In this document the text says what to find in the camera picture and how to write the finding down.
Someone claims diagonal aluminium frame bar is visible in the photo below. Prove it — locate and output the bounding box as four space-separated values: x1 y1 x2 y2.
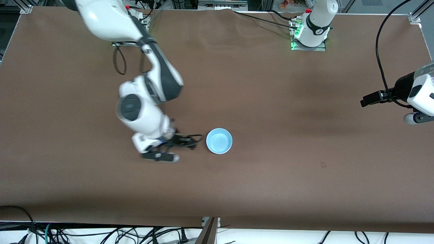
412 0 434 20

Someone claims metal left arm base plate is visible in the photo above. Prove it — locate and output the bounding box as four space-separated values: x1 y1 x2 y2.
290 18 327 52

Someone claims orange floral item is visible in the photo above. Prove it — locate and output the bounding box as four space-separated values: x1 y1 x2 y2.
280 0 305 9

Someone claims aluminium frame profile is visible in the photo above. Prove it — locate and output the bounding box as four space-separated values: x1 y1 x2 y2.
196 217 221 244

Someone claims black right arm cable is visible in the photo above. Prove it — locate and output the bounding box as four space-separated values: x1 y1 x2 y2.
113 42 153 76

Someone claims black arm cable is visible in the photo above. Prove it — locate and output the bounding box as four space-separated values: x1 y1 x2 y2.
113 42 153 76
375 0 413 109

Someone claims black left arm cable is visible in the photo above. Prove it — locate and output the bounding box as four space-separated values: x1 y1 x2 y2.
375 0 413 109

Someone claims long black table cable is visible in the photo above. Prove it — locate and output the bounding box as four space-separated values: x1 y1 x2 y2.
233 11 299 30

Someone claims blue plastic bowl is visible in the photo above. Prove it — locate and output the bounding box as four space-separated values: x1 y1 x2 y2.
206 128 233 155

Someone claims short black table cable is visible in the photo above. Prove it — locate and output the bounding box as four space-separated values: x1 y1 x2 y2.
267 9 296 21

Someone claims brown table cover sheet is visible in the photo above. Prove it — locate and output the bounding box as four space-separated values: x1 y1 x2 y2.
0 6 434 234

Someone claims grey metal device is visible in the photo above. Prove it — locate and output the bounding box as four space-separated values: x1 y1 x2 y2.
198 0 249 11

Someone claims black looping floor cable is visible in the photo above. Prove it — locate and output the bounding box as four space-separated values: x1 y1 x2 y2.
0 205 38 244

